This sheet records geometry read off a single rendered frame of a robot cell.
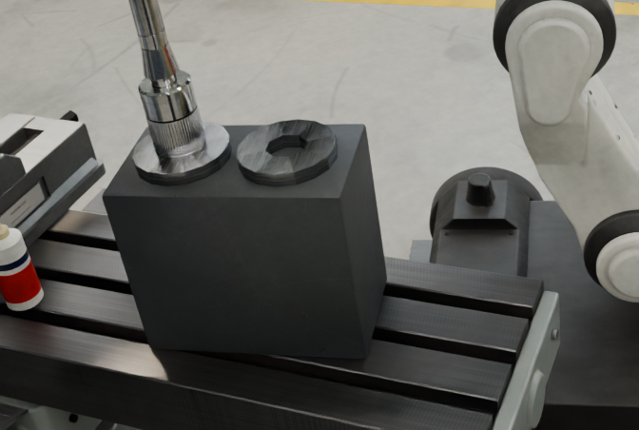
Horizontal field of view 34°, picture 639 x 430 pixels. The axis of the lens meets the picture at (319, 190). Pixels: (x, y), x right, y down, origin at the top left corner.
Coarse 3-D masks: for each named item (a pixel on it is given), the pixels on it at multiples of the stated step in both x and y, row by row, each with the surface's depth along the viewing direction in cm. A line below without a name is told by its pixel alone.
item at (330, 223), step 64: (256, 128) 99; (320, 128) 94; (128, 192) 93; (192, 192) 91; (256, 192) 90; (320, 192) 88; (128, 256) 97; (192, 256) 95; (256, 256) 93; (320, 256) 92; (192, 320) 100; (256, 320) 98; (320, 320) 96
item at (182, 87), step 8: (176, 72) 93; (184, 72) 92; (144, 80) 92; (176, 80) 91; (184, 80) 91; (144, 88) 91; (152, 88) 91; (160, 88) 91; (168, 88) 90; (176, 88) 90; (184, 88) 91; (144, 96) 91; (152, 96) 90; (160, 96) 90; (168, 96) 90; (176, 96) 90; (160, 104) 90
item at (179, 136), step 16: (192, 96) 92; (160, 112) 91; (176, 112) 91; (192, 112) 92; (160, 128) 92; (176, 128) 92; (192, 128) 93; (160, 144) 93; (176, 144) 93; (192, 144) 93
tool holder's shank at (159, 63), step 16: (128, 0) 87; (144, 0) 86; (144, 16) 87; (160, 16) 88; (144, 32) 88; (160, 32) 88; (144, 48) 89; (160, 48) 89; (144, 64) 90; (160, 64) 89; (176, 64) 90; (160, 80) 90
